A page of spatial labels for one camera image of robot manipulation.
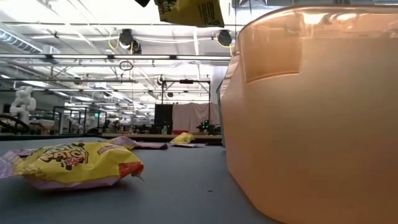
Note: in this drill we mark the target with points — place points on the red container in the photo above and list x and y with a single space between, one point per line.
179 132

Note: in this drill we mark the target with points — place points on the orange translucent plastic bin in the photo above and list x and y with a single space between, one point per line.
311 140

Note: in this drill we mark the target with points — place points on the long ceiling light bar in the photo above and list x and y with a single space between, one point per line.
140 57

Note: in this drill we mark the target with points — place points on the yellow Sour Patch Kids bag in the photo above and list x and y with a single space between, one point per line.
183 138
121 141
189 12
77 165

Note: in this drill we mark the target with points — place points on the black-framed glass enclosure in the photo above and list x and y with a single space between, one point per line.
71 121

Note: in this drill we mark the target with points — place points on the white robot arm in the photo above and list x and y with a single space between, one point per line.
21 102

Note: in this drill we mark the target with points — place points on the black gantry frame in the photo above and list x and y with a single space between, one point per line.
186 81

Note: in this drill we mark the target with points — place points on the black upright panel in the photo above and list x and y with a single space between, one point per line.
163 115

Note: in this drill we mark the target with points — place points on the blue table mat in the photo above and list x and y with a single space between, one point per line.
186 186

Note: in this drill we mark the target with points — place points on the pink curtain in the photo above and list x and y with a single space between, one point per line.
189 115

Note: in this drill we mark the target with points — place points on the green-lit black robot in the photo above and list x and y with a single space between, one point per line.
205 127

